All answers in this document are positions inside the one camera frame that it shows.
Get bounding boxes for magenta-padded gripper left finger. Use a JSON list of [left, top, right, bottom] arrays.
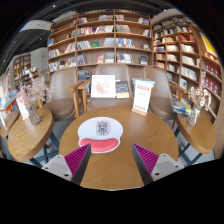
[[40, 143, 92, 186]]

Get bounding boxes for small white table sign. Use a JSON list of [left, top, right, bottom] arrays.
[[15, 96, 30, 121]]

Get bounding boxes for distant wooden bookshelf unit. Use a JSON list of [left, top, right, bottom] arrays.
[[12, 53, 39, 88]]

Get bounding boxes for glass vase pink dried flowers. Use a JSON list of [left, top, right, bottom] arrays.
[[18, 74, 51, 127]]

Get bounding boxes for teal book stack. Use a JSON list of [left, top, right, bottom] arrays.
[[131, 77, 156, 88]]

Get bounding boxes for round wooden side table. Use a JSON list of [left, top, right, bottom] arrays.
[[0, 109, 21, 139], [7, 108, 61, 168], [171, 111, 217, 168]]

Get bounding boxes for white framed picture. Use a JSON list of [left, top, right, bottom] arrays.
[[90, 74, 117, 99]]

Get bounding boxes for dark blue standing book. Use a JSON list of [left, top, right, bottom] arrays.
[[115, 80, 130, 100]]

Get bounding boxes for white hanging ceiling panel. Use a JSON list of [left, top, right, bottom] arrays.
[[19, 19, 54, 33]]

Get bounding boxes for white mouse pad red rest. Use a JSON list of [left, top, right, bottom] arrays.
[[77, 116, 124, 154]]

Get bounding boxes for tall wooden bookshelf unit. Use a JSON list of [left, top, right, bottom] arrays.
[[46, 9, 154, 76]]

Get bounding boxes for curved wooden bookshelf unit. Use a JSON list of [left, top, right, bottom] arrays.
[[151, 14, 223, 116]]

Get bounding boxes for taupe wooden-armed armchair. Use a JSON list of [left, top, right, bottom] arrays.
[[67, 63, 134, 114], [42, 68, 79, 122], [143, 66, 188, 121]]

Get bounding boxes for colourful book display rack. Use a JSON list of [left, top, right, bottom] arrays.
[[0, 73, 21, 116]]

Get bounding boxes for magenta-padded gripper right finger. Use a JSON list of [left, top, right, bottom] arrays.
[[131, 143, 184, 186]]

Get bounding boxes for colourful book stack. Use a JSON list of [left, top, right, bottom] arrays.
[[171, 98, 193, 117]]

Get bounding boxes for white red sign wooden base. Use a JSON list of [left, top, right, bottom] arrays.
[[131, 79, 153, 117]]

